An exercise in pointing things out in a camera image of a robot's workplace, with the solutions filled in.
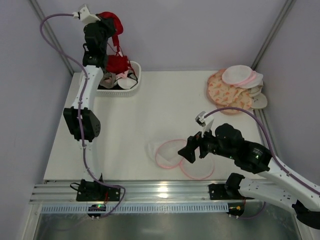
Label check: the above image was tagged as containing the aluminium rail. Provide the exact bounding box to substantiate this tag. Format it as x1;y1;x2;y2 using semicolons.
29;179;281;205

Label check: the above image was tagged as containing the white plastic basket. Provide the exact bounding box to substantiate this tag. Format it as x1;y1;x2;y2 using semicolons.
79;60;142;98

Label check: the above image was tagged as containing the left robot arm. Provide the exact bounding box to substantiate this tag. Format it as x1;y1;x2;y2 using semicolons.
63;17;121;202

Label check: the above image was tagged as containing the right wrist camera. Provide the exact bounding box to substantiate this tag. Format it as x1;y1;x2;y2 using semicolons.
195;111;215;137

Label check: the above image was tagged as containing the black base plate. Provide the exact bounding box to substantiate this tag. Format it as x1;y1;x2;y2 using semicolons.
208;183;254;200
70;179;121;202

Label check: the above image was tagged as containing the red lace bra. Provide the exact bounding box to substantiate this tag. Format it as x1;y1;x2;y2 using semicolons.
105;55;130;75

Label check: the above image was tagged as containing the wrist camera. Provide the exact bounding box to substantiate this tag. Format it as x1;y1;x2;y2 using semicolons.
195;111;215;137
72;4;101;25

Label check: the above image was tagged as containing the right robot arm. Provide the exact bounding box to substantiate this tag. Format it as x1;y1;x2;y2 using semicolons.
177;123;320;230

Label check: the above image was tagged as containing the white pink mesh laundry bag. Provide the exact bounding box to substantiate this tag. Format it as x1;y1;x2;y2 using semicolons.
145;139;215;181

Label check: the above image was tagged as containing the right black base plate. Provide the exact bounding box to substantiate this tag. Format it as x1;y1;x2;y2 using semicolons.
208;183;254;200

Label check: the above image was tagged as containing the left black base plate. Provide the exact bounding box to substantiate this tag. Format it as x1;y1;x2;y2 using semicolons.
70;179;121;202

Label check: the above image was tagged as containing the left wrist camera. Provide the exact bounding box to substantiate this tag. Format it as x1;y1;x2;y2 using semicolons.
72;4;101;25

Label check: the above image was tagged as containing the grey bra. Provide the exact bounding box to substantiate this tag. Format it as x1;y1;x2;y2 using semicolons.
99;72;118;89

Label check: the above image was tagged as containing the white cable duct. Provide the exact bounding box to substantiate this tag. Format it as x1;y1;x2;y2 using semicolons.
40;202;229;215

